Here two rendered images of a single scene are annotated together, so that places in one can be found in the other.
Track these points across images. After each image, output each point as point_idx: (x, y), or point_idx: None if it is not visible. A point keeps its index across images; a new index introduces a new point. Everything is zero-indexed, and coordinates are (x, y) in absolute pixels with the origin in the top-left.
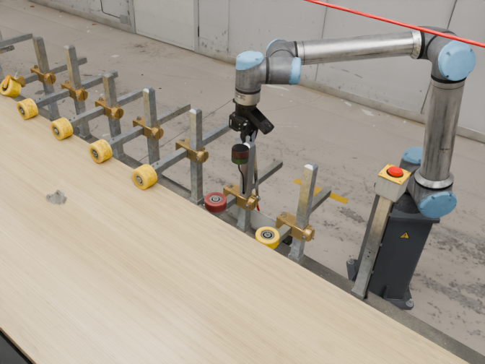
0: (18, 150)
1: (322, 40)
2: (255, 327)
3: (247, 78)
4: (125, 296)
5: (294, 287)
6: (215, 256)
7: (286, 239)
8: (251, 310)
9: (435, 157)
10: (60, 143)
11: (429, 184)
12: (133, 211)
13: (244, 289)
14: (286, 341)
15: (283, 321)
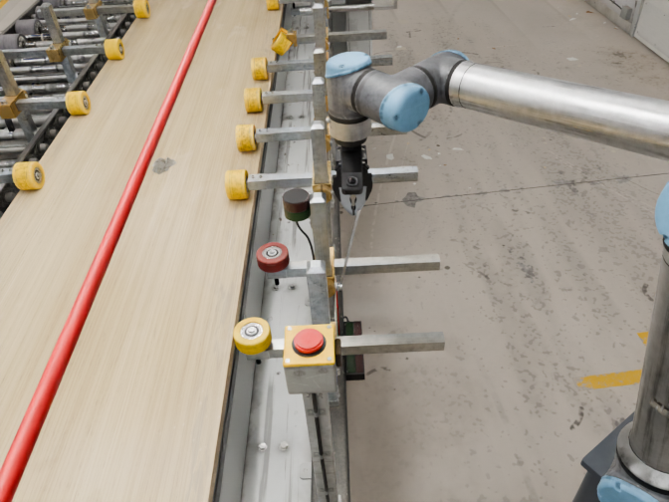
0: (205, 107)
1: (506, 71)
2: (82, 413)
3: (331, 94)
4: (63, 289)
5: (177, 410)
6: (174, 312)
7: (352, 369)
8: (108, 393)
9: (644, 409)
10: (243, 116)
11: (626, 457)
12: (190, 215)
13: (138, 367)
14: (76, 456)
15: (109, 434)
